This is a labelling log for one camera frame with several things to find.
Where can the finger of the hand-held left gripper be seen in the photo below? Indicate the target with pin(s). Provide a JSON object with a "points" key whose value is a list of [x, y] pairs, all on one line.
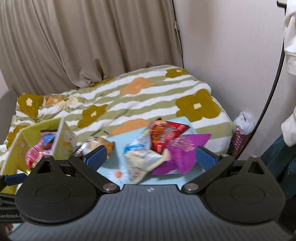
{"points": [[16, 179]]}

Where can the grey headboard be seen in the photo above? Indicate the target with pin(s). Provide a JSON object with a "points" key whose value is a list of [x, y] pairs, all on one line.
{"points": [[8, 104]]}

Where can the cream orange snack packet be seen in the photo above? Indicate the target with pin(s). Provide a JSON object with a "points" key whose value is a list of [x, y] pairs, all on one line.
{"points": [[106, 146]]}

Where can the white hoodie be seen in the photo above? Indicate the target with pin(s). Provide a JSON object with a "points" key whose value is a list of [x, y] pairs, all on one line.
{"points": [[290, 34]]}

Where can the red triangular snack packet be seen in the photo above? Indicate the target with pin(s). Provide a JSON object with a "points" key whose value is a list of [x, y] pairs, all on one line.
{"points": [[161, 134]]}

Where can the dark blue clothes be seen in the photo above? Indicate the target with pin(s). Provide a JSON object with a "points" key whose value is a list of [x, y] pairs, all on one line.
{"points": [[277, 162]]}

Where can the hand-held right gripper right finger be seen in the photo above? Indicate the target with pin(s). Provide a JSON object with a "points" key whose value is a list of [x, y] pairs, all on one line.
{"points": [[205, 158]]}

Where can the green cardboard box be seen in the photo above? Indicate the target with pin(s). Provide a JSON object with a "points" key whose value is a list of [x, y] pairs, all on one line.
{"points": [[13, 150]]}

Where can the pink snack packet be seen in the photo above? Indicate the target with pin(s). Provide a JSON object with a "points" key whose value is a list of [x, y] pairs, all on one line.
{"points": [[34, 155]]}

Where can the purple triangular snack packet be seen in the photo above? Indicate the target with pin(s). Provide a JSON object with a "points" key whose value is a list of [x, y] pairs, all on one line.
{"points": [[185, 153]]}

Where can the green white cartoon snack packet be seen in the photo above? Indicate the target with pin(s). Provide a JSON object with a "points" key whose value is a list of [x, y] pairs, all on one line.
{"points": [[141, 164]]}

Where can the beige curtain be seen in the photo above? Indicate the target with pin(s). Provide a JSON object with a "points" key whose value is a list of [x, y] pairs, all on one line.
{"points": [[92, 34]]}

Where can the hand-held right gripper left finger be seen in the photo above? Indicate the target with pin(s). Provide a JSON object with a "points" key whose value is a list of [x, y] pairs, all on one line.
{"points": [[94, 158]]}

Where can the floral striped blanket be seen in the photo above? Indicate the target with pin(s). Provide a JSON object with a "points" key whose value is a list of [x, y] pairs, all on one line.
{"points": [[150, 102]]}

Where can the pink waste basket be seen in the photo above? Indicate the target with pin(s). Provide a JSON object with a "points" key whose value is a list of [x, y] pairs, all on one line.
{"points": [[238, 143]]}

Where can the white plastic bag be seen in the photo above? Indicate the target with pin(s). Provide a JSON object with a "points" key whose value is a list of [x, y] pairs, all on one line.
{"points": [[242, 122]]}

